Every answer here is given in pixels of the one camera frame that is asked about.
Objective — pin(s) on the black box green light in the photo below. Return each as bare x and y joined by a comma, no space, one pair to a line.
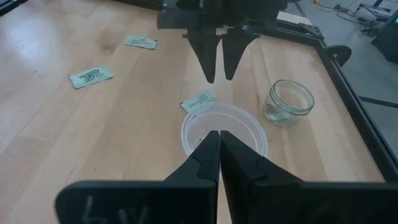
387,40

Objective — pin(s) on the small clear glass jar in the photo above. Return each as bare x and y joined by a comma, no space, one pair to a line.
289,99

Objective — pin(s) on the clear plastic round bowl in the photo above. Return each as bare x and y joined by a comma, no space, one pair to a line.
230,121

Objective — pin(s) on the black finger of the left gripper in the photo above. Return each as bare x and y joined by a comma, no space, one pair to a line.
208,53
233,49

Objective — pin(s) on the green white sweetener packet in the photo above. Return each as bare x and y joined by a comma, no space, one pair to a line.
141,42
278,117
90,76
196,102

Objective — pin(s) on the black frame hook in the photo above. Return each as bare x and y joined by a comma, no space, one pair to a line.
342,51

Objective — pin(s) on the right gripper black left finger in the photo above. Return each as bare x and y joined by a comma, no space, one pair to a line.
140,202

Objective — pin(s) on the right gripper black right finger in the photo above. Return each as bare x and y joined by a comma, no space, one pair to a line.
295,202

